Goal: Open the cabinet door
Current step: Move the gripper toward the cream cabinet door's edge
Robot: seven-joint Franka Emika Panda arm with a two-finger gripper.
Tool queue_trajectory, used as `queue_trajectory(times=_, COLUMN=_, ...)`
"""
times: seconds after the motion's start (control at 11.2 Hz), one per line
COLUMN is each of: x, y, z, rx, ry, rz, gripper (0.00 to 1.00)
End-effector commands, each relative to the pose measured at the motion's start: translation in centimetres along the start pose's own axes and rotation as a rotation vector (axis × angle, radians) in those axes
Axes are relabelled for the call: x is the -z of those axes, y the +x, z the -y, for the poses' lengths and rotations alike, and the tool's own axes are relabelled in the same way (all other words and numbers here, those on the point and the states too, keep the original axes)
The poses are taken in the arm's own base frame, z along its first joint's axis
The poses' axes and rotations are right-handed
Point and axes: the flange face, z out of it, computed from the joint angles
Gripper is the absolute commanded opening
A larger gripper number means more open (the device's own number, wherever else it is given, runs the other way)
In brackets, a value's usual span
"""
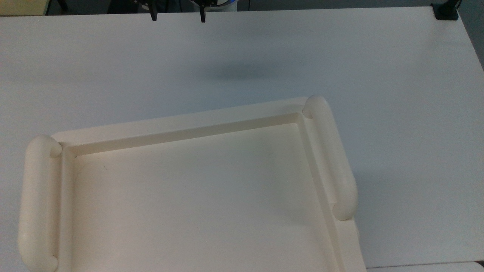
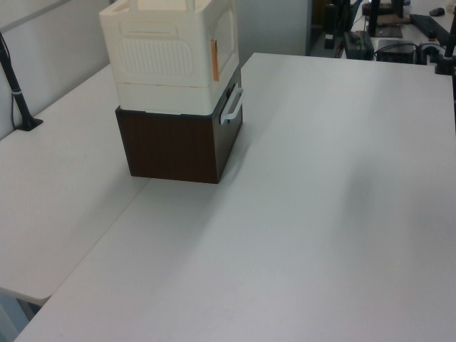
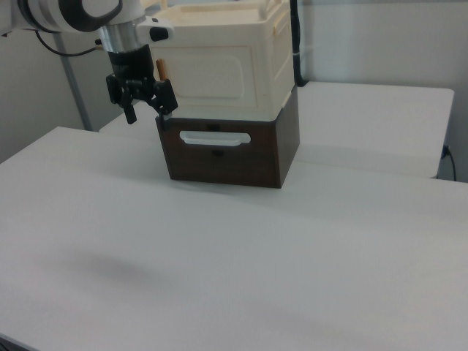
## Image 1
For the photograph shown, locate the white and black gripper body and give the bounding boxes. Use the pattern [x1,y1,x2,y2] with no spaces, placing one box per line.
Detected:
[133,0,219,8]

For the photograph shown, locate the beige wooden desk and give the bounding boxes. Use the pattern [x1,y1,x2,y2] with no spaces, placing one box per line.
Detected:
[0,0,51,16]

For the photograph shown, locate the cream plastic tray with handles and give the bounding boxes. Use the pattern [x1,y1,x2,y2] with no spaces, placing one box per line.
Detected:
[18,95,367,272]

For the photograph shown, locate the cream rounded side rail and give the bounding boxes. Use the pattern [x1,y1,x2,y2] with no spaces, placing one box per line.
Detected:
[302,95,358,221]
[18,135,63,272]

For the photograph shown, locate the black table clamp mount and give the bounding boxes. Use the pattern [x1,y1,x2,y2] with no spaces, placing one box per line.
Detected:
[431,0,462,21]

